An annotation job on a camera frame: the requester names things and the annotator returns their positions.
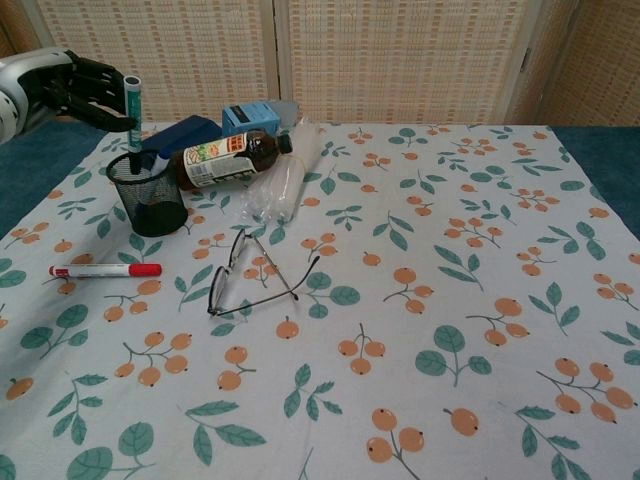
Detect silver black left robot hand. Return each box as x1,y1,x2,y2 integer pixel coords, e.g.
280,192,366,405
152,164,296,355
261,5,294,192
0,48,138,134

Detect green-label marker with black cap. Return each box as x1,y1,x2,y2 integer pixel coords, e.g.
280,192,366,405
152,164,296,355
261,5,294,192
122,75,144,174

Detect white marker with blue cap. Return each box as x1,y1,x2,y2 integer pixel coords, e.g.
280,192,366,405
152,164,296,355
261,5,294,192
142,149,174,221

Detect white marker with red cap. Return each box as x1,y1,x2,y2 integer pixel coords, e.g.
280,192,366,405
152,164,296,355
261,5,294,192
47,262,164,280

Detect black mesh pen holder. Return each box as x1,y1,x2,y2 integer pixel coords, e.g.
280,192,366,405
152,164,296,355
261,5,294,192
105,150,190,239

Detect blue felt table cover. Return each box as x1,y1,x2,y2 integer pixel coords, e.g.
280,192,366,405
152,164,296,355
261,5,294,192
0,118,640,242

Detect navy blue case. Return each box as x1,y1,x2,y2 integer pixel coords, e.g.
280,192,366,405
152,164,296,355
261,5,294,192
128,114,224,167

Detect brown bottle with label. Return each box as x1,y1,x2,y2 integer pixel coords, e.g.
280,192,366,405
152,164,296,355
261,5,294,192
169,127,294,193

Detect light blue carton box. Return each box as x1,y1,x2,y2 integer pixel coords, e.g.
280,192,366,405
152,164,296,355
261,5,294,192
220,101,282,137

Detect clear plastic bottle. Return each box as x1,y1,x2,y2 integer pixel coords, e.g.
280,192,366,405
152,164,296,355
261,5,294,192
238,116,327,224

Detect woven bamboo folding screen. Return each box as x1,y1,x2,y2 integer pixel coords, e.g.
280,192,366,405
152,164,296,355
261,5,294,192
0,0,640,127

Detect floral printed tablecloth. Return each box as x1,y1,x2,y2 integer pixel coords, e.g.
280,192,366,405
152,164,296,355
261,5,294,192
0,121,640,480

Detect thin-frame eyeglasses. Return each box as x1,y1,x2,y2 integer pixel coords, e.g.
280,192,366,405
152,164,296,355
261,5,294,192
206,228,322,319

